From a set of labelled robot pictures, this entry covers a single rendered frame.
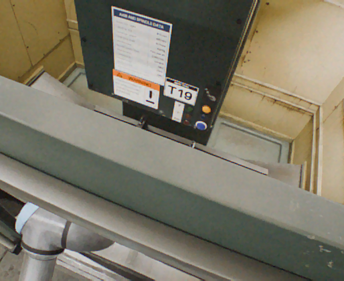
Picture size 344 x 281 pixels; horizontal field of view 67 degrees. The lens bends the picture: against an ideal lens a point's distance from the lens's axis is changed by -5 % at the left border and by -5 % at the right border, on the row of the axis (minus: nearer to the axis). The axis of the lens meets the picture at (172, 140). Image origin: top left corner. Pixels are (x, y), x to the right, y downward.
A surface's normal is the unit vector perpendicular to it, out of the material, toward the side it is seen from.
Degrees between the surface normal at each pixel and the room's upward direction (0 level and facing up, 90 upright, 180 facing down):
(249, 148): 0
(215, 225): 90
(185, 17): 90
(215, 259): 0
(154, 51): 90
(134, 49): 90
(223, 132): 0
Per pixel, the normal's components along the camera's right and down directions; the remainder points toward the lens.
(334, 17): -0.35, 0.74
